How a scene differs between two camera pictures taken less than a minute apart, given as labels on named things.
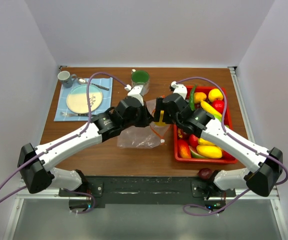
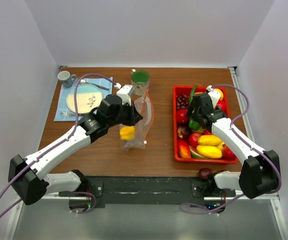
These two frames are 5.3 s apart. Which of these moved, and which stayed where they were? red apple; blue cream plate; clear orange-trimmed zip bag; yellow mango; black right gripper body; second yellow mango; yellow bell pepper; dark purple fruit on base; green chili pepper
Moved: clear orange-trimmed zip bag; black right gripper body; yellow bell pepper
Stayed: red apple; blue cream plate; dark purple fruit on base; green chili pepper; yellow mango; second yellow mango
